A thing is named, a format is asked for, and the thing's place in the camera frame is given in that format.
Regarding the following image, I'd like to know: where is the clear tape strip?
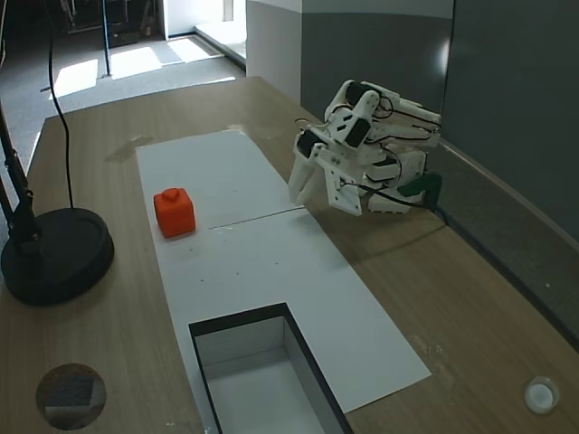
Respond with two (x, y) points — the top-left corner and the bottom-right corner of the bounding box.
(104, 134), (157, 164)

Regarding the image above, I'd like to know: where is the orange cube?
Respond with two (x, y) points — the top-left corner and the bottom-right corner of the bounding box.
(153, 186), (199, 239)

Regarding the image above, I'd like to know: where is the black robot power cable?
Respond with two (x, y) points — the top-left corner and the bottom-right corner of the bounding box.
(360, 184), (456, 227)

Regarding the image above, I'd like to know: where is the black desk lamp stand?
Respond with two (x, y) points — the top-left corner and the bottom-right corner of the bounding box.
(0, 101), (116, 307)

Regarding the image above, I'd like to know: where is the black lamp cable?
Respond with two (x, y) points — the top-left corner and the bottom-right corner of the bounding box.
(44, 0), (76, 211)

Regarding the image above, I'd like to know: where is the white round table cap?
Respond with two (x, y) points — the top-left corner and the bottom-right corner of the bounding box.
(521, 374), (562, 415)

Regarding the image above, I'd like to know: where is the white paper sheet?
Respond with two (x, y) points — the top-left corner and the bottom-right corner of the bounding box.
(135, 128), (314, 230)
(151, 208), (433, 434)

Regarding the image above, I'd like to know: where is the blue pole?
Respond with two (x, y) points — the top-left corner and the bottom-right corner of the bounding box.
(101, 0), (114, 76)

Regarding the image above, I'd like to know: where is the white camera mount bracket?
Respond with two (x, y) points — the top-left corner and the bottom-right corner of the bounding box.
(315, 142), (365, 218)

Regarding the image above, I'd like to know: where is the dark brown open box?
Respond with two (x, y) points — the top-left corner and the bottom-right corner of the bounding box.
(186, 302), (355, 434)

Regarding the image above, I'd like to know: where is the green table clamp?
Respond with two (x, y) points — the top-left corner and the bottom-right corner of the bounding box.
(399, 173), (442, 207)

